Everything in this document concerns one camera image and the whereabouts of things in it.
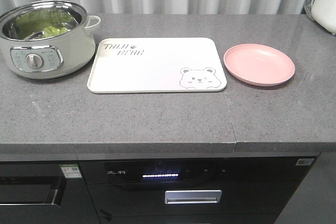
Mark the pink round plate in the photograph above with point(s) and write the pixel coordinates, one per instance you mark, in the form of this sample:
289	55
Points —
259	65

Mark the green lettuce leaf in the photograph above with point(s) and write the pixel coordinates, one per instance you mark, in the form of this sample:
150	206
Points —
44	23

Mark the cream bear serving tray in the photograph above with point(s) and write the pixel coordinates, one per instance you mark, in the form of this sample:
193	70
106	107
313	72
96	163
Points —
145	65

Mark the black drawer sterilizer cabinet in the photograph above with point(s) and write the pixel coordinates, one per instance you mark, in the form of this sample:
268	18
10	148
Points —
254	189

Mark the pale green electric cooking pot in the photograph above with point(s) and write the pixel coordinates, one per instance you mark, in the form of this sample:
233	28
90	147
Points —
51	57

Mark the black built-in dishwasher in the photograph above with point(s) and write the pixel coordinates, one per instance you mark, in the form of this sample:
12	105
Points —
45	192

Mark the white rice cooker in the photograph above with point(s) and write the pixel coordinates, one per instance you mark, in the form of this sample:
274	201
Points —
322	12

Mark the grey cabinet door panel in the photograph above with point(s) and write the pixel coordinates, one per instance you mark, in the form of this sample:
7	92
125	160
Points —
314	200

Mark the silver upper drawer handle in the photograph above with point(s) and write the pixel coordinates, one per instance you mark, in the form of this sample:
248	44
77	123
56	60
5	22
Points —
192	196

